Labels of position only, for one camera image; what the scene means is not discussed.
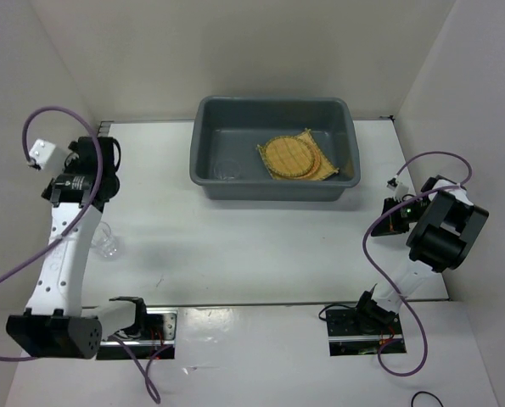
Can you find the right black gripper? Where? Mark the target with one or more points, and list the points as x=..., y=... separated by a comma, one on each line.
x=389, y=225

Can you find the rectangular woven bamboo mat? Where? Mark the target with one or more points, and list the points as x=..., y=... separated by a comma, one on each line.
x=326, y=169

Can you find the round orange woven tray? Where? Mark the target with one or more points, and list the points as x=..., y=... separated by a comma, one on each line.
x=316, y=163

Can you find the round bamboo tray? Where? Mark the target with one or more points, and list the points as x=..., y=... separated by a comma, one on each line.
x=288, y=157

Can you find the clear plastic cup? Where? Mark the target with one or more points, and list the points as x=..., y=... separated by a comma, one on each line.
x=104, y=243
x=227, y=170

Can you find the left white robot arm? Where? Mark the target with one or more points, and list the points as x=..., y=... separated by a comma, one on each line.
x=53, y=323

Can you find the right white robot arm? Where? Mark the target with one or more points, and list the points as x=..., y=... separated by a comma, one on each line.
x=442, y=225

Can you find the grey plastic bin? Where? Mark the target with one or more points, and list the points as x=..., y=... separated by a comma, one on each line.
x=232, y=127

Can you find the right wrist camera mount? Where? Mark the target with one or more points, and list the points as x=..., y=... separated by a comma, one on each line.
x=401, y=191

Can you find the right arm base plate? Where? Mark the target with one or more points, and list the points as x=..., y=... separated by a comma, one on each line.
x=351, y=335

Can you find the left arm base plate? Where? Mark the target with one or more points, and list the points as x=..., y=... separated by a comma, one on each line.
x=156, y=337

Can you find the aluminium table rail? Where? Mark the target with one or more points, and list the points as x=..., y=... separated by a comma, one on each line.
x=104, y=128

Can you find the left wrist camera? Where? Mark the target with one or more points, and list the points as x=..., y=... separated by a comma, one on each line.
x=46, y=156

